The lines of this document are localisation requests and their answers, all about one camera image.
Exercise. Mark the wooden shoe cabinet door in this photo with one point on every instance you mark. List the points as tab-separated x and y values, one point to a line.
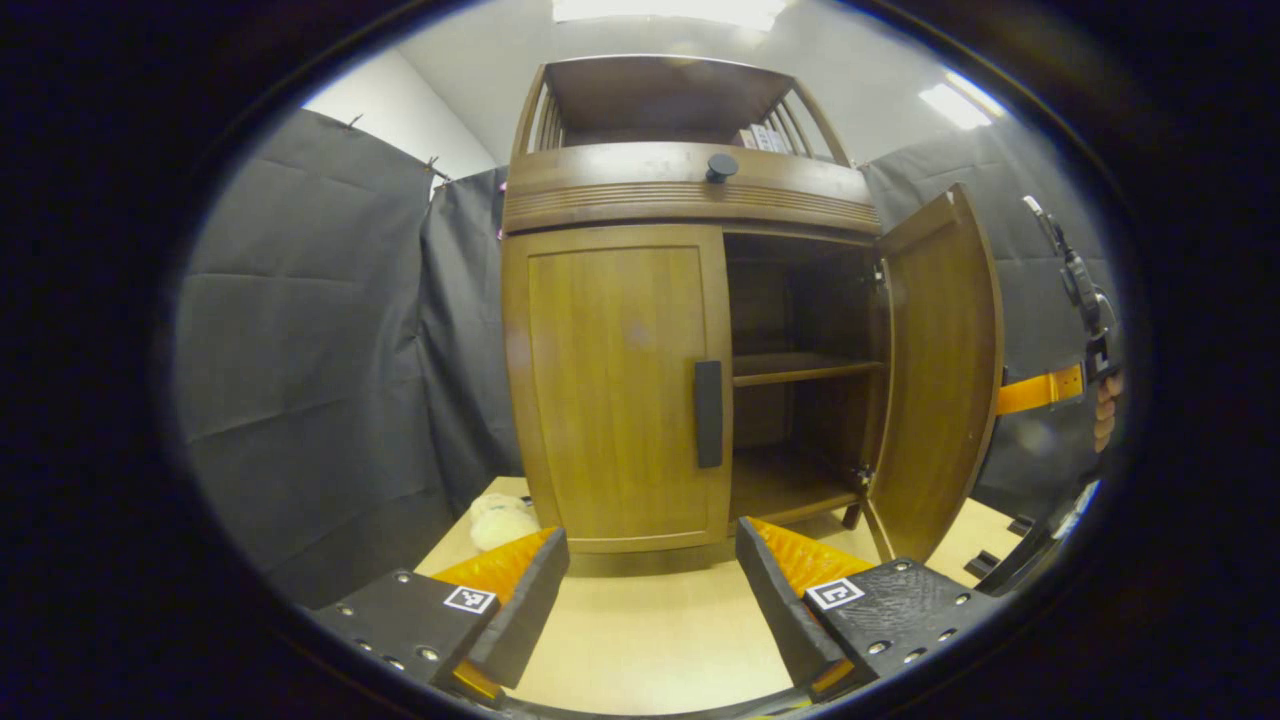
940	380
610	390

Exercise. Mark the black backdrop cloth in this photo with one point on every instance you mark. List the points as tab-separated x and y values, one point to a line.
300	350

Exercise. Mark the ceiling light panel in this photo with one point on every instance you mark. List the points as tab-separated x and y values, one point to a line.
958	102

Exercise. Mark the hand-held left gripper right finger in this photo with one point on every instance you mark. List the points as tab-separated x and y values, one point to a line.
780	610

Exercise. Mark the black round drawer knob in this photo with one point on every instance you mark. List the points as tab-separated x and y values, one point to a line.
721	167

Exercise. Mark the wooden inner shelf board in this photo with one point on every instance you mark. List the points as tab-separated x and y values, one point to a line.
790	368

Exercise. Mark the row of books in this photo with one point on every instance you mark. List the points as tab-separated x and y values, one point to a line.
768	138

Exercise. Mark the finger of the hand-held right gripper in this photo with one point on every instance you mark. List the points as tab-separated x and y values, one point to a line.
1040	390

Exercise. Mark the wooden double-door shoe cabinet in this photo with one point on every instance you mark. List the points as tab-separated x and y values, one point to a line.
600	190

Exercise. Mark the white plush toy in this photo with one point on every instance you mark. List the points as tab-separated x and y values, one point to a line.
503	522

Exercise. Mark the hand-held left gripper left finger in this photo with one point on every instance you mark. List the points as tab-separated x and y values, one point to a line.
525	615

